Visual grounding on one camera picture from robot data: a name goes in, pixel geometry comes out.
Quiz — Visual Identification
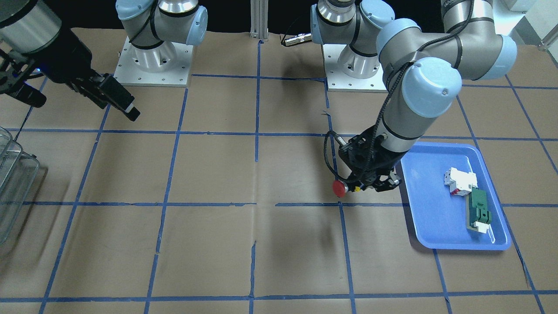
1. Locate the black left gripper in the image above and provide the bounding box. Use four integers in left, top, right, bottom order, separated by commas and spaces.
338, 126, 402, 192

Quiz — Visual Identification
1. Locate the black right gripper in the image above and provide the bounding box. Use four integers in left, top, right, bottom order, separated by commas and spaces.
7, 28, 141, 121

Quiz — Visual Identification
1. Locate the red emergency stop button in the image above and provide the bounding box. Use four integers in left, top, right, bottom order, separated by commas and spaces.
332, 180, 362, 198

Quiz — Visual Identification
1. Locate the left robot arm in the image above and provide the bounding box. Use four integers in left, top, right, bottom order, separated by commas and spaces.
310, 0, 517, 197

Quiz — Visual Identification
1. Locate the blue plastic tray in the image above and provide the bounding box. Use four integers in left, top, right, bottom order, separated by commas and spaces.
401, 142, 512, 251

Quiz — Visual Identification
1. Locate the white circuit breaker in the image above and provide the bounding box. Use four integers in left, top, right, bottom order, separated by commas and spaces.
444, 167, 478, 196

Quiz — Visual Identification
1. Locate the green white terminal block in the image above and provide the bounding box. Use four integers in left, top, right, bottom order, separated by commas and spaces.
466, 187, 492, 234

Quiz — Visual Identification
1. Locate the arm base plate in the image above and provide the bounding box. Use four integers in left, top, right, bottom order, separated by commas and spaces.
113, 38, 195, 88
322, 44, 387, 93

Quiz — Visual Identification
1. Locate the silver wire mesh shelf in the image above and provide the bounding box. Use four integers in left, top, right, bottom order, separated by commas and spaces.
0, 128, 40, 245

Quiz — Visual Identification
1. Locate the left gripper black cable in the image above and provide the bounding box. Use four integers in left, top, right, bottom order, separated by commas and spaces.
323, 9, 463, 184

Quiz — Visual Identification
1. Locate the aluminium frame post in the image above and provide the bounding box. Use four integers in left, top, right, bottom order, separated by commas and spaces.
250, 0, 269, 41

